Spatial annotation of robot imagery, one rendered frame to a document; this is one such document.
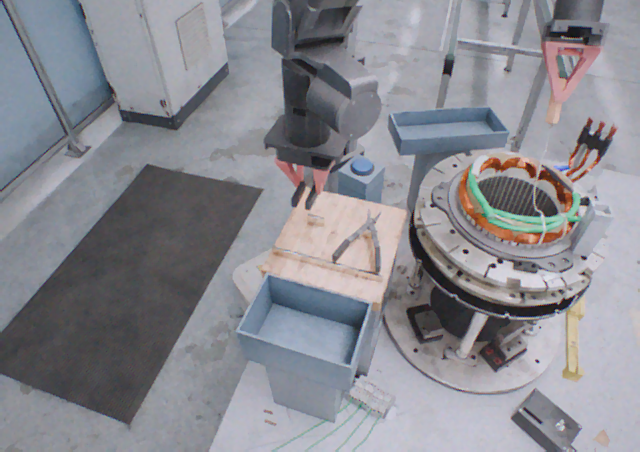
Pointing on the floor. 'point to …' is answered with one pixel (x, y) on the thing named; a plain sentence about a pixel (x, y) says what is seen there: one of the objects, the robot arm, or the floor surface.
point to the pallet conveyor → (504, 44)
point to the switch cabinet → (155, 40)
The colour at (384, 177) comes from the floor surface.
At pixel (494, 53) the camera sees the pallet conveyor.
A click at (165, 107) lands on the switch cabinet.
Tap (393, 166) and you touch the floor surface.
